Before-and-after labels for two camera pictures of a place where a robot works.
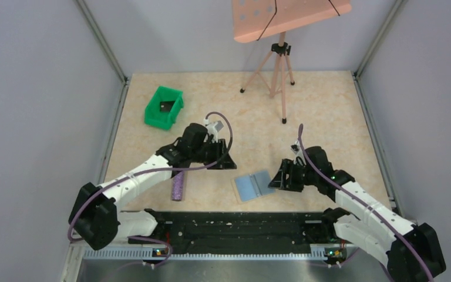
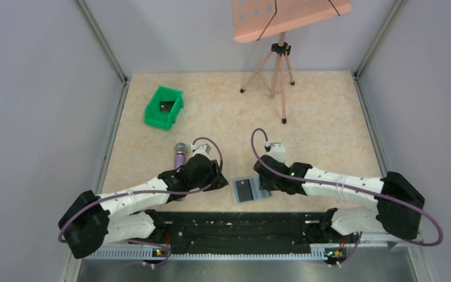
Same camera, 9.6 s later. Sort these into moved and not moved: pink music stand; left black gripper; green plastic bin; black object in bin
Moved: left black gripper
Not moved: black object in bin; green plastic bin; pink music stand
